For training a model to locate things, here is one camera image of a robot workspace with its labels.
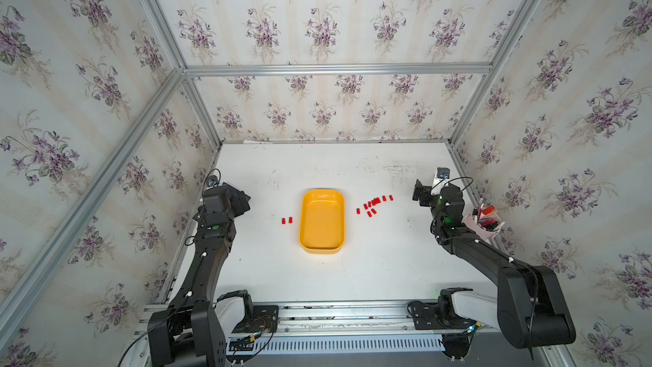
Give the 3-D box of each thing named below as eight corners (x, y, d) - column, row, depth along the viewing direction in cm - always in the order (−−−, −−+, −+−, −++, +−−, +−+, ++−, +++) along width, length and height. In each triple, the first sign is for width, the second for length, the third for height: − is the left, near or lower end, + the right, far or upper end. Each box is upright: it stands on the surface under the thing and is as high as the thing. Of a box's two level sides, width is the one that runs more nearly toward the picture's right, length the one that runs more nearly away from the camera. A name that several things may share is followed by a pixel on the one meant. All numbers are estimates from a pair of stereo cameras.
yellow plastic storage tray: (296, 254, 88) (295, 248, 84) (301, 196, 104) (300, 188, 99) (347, 254, 88) (348, 248, 84) (344, 196, 104) (345, 188, 99)
